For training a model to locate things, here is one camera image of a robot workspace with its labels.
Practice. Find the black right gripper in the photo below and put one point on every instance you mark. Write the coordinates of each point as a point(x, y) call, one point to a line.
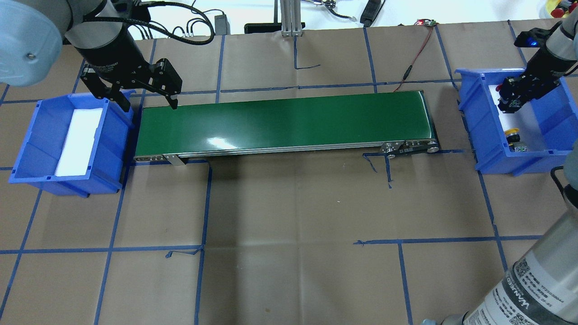
point(538, 72)

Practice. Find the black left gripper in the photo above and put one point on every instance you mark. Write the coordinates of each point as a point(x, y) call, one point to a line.
point(108, 54)

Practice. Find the yellow push button switch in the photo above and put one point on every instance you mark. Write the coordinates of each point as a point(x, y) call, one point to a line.
point(515, 143)

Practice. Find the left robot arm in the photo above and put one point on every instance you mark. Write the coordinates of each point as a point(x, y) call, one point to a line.
point(32, 37)

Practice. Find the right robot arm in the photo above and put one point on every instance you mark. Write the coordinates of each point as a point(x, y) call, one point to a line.
point(541, 287)

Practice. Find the white foam pad right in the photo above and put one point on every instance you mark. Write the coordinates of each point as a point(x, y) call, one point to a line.
point(524, 119)

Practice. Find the white foam pad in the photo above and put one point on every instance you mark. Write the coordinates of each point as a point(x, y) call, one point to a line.
point(79, 142)
point(524, 119)

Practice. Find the blue plastic bin right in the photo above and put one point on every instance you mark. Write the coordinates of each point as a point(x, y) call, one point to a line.
point(556, 115)

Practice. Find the blue plastic bin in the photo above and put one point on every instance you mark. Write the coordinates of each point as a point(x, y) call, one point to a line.
point(556, 115)
point(42, 146)

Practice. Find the white foam pad left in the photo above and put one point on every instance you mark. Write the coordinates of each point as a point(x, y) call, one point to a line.
point(79, 142)

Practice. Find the black power adapter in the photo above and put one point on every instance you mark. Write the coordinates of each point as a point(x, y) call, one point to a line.
point(221, 25)

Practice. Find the green conveyor belt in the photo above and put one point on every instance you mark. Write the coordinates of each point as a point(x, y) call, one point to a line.
point(398, 123)

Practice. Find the blue plastic bin left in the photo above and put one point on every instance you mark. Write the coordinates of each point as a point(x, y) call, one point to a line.
point(42, 146)

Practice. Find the aluminium profile post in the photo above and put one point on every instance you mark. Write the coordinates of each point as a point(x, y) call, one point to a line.
point(291, 24)

